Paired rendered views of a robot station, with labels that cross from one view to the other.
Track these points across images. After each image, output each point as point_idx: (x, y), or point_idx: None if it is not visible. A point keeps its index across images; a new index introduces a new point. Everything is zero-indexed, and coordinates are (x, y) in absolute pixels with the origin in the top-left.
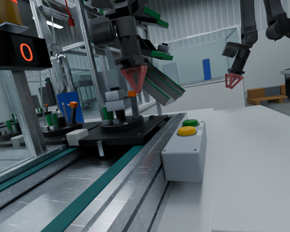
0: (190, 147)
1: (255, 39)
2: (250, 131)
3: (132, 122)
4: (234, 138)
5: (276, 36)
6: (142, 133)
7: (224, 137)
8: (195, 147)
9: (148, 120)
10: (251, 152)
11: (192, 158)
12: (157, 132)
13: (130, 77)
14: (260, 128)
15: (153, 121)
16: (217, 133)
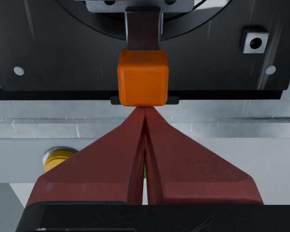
0: None
1: None
2: (269, 189)
3: (83, 23)
4: (237, 167)
5: None
6: (25, 81)
7: (251, 153)
8: None
9: (210, 37)
10: None
11: None
12: (72, 101)
13: (152, 171)
14: (278, 203)
15: (180, 66)
16: (284, 142)
